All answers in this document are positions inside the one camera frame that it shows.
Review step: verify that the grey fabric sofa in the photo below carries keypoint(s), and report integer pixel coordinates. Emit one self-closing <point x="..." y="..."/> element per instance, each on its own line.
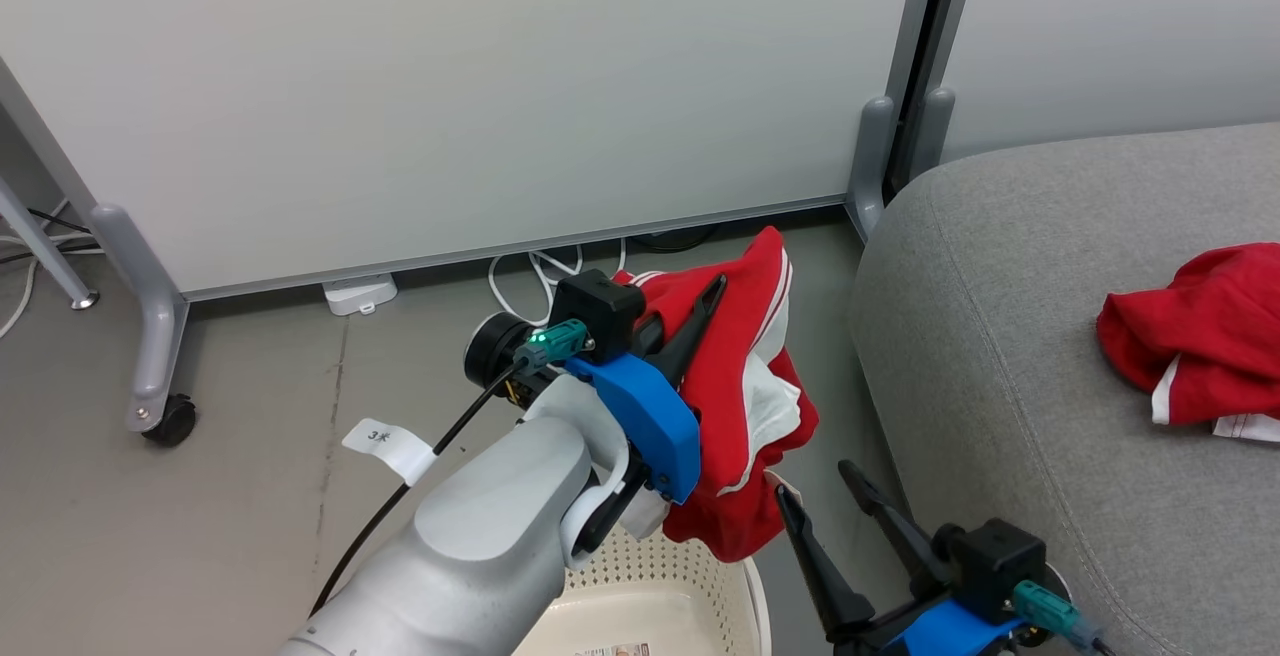
<point x="1000" y="386"/>

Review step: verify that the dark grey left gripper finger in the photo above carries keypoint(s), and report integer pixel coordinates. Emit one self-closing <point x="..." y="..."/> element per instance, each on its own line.
<point x="695" y="331"/>

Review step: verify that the white power adapter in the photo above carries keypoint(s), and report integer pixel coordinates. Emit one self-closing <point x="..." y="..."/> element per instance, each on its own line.
<point x="360" y="293"/>

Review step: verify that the black caster wheel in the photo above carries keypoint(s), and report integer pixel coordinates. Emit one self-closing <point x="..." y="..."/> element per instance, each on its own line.
<point x="172" y="424"/>

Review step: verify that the large white partition panel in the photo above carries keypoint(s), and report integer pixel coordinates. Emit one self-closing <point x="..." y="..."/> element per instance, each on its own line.
<point x="450" y="86"/>

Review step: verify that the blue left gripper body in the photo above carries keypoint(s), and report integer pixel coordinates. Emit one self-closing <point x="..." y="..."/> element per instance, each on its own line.
<point x="650" y="426"/>

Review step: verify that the red shorts with white trim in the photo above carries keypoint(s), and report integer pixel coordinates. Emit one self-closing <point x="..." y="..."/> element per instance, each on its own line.
<point x="1210" y="336"/>

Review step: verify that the long grey partition foot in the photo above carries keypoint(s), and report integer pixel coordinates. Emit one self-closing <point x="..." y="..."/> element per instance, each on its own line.
<point x="150" y="316"/>

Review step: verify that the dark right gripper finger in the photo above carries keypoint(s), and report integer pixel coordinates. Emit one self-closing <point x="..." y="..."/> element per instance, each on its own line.
<point x="820" y="566"/>
<point x="890" y="526"/>

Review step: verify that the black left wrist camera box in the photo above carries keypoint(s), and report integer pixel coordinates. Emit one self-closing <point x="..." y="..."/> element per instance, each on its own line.
<point x="600" y="311"/>

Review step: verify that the short grey partition foot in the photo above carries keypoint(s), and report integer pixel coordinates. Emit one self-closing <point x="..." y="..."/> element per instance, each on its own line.
<point x="870" y="161"/>
<point x="932" y="131"/>

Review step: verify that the cream perforated laundry basket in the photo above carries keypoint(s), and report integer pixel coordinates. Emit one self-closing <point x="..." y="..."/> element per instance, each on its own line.
<point x="650" y="596"/>

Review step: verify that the small white partition panel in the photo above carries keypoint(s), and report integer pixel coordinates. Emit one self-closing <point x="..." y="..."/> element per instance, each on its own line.
<point x="1120" y="36"/>

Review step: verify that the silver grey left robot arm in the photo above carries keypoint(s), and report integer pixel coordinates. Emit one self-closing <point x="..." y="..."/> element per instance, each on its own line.
<point x="480" y="546"/>

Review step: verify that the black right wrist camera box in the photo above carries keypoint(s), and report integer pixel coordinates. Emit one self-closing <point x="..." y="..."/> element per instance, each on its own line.
<point x="995" y="561"/>

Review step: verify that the red jersey with printed letters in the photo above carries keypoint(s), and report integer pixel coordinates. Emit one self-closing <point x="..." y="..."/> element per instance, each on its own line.
<point x="730" y="356"/>

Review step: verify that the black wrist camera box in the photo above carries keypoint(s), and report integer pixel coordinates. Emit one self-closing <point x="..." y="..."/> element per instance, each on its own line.
<point x="600" y="311"/>
<point x="995" y="561"/>

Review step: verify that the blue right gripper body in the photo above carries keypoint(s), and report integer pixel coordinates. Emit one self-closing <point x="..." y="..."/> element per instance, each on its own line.
<point x="950" y="631"/>

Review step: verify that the grey metal table leg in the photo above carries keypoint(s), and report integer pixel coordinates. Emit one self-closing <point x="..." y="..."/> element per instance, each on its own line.
<point x="45" y="251"/>

